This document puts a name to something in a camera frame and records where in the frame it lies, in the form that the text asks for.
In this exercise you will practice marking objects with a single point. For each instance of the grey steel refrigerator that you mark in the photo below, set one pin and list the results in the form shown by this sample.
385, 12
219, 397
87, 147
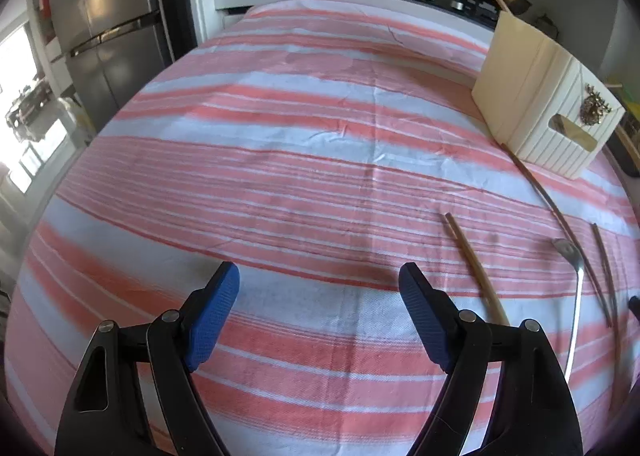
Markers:
110, 10

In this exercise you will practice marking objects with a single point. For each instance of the short brown chopstick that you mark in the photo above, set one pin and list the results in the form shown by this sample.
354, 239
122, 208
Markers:
472, 263
480, 261

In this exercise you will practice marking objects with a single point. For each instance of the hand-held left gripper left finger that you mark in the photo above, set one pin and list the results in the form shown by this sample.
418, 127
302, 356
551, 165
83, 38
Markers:
210, 321

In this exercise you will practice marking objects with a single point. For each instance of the brown wooden chopstick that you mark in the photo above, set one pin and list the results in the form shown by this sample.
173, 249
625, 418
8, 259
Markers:
616, 361
602, 261

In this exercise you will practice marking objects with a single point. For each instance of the dining table with chairs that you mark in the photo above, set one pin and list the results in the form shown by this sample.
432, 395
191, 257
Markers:
25, 108

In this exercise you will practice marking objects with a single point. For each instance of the long dark chopstick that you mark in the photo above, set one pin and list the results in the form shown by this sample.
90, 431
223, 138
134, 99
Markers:
554, 203
550, 206

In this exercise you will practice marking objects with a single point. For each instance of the cream ribbed utensil holder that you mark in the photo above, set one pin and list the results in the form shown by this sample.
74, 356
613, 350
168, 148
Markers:
530, 110

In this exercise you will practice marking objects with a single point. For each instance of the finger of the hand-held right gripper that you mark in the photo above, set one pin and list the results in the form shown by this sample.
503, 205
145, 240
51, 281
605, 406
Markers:
635, 310

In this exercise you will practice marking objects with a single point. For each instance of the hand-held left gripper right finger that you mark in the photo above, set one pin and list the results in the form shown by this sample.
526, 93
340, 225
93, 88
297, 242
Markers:
425, 321

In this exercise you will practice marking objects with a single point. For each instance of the pink striped tablecloth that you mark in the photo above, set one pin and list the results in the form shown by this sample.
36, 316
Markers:
300, 160

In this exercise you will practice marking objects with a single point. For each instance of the pale bag by refrigerator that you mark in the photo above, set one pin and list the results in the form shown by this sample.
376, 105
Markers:
75, 118

